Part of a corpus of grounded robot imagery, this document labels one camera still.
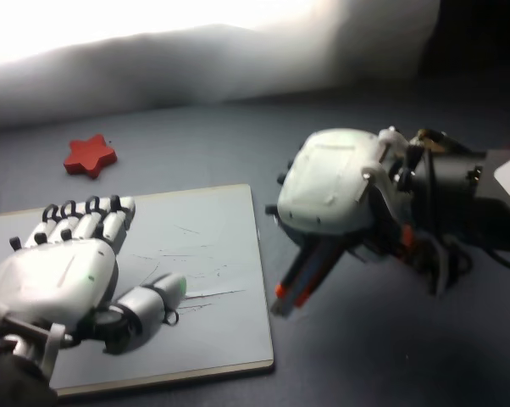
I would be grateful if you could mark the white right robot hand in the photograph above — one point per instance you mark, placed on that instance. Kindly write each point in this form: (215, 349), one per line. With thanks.
(327, 182)

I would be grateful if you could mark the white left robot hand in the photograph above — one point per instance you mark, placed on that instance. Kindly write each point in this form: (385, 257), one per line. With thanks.
(56, 275)

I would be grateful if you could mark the orange and black tool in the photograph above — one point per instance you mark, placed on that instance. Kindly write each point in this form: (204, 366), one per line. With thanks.
(306, 275)

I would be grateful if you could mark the grey cutting board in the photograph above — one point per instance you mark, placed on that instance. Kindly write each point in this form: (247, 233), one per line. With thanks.
(221, 237)

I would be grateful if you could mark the red star block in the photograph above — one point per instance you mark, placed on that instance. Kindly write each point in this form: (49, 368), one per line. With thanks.
(90, 157)

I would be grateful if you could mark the grey tablecloth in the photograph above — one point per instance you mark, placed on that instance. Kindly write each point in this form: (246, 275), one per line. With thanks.
(365, 360)

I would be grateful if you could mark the white backdrop cloth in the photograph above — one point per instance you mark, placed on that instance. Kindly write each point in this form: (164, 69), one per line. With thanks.
(195, 55)

